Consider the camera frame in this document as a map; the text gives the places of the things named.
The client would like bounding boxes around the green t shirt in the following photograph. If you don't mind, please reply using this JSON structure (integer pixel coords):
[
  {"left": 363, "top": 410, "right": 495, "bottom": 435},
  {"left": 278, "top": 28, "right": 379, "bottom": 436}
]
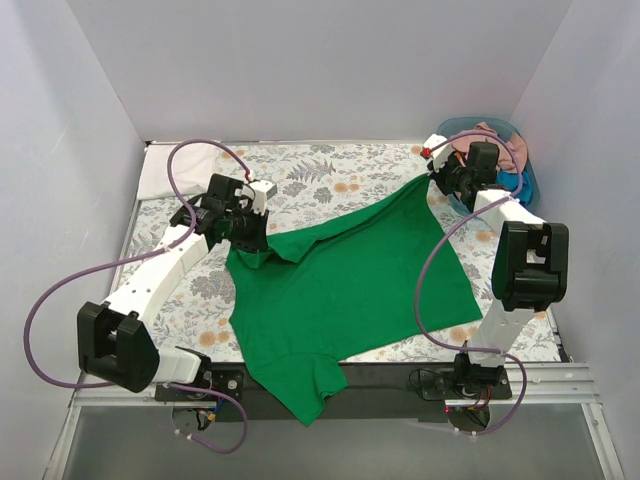
[{"left": 226, "top": 176, "right": 482, "bottom": 425}]

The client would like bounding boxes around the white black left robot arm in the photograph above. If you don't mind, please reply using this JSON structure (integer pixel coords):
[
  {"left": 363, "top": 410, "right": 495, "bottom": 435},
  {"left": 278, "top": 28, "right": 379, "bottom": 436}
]
[{"left": 77, "top": 174, "right": 277, "bottom": 400}]

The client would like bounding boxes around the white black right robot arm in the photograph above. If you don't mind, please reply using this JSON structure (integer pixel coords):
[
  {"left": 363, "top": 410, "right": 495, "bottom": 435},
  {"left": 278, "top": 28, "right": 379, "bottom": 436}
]
[{"left": 419, "top": 135, "right": 569, "bottom": 401}]

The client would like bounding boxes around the pink crumpled t shirt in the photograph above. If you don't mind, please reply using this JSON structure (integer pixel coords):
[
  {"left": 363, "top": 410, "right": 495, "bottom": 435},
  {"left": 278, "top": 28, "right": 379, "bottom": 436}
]
[{"left": 450, "top": 121, "right": 528, "bottom": 173}]

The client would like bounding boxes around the blue crumpled t shirt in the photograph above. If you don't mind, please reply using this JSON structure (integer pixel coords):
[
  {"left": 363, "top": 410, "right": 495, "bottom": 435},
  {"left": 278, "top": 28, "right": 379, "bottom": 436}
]
[{"left": 496, "top": 170, "right": 534, "bottom": 207}]

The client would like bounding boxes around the folded white t shirt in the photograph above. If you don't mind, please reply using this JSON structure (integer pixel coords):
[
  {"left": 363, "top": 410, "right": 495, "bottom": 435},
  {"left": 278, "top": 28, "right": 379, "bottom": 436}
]
[{"left": 136, "top": 140, "right": 219, "bottom": 202}]

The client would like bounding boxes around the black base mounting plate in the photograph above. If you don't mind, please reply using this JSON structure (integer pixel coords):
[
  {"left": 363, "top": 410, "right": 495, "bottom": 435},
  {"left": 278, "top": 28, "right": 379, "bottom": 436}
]
[{"left": 154, "top": 362, "right": 514, "bottom": 424}]

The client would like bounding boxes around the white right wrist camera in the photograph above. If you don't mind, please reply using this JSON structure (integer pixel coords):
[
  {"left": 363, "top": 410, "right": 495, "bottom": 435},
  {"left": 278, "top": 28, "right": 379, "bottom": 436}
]
[{"left": 420, "top": 134, "right": 453, "bottom": 173}]

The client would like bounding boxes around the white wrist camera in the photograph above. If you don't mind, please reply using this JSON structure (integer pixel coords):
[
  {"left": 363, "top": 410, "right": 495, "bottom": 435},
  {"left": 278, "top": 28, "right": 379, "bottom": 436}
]
[
  {"left": 420, "top": 134, "right": 453, "bottom": 173},
  {"left": 242, "top": 180, "right": 277, "bottom": 216}
]

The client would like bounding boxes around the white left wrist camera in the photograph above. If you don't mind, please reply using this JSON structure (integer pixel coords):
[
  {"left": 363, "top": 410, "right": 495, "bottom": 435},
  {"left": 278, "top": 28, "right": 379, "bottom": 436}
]
[{"left": 242, "top": 180, "right": 277, "bottom": 216}]

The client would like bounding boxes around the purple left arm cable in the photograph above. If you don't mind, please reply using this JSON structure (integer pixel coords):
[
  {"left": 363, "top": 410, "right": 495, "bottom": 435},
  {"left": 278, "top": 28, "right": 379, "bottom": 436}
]
[{"left": 24, "top": 138, "right": 259, "bottom": 455}]

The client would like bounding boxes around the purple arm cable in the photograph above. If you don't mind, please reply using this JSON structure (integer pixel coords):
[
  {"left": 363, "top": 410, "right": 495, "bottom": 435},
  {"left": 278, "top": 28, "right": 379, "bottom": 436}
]
[
  {"left": 24, "top": 138, "right": 259, "bottom": 455},
  {"left": 412, "top": 128, "right": 528, "bottom": 437}
]

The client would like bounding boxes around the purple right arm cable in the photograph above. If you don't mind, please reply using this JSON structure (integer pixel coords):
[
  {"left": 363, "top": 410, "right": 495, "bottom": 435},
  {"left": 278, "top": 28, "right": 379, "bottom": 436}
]
[{"left": 412, "top": 128, "right": 528, "bottom": 437}]

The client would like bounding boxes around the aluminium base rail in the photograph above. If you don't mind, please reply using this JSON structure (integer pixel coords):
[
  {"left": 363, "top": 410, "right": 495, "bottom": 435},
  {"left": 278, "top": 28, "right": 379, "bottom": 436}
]
[{"left": 72, "top": 363, "right": 601, "bottom": 407}]

